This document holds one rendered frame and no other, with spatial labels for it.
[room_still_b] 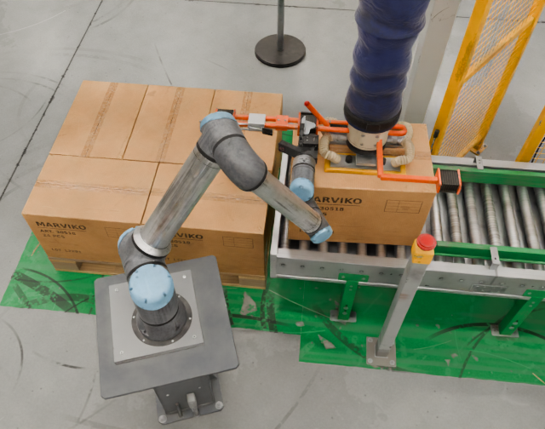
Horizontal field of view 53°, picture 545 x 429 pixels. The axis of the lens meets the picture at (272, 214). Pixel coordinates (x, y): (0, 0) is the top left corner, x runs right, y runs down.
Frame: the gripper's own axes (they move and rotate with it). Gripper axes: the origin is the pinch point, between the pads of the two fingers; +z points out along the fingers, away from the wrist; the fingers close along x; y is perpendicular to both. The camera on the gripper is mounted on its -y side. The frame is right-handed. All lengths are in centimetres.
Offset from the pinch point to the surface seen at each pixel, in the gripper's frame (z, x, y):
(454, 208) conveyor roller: 3, -54, 76
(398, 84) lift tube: -7.5, 30.4, 34.4
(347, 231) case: -23, -43, 23
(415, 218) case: -21, -31, 51
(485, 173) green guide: 20, -46, 91
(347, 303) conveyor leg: -36, -88, 28
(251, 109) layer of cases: 63, -53, -32
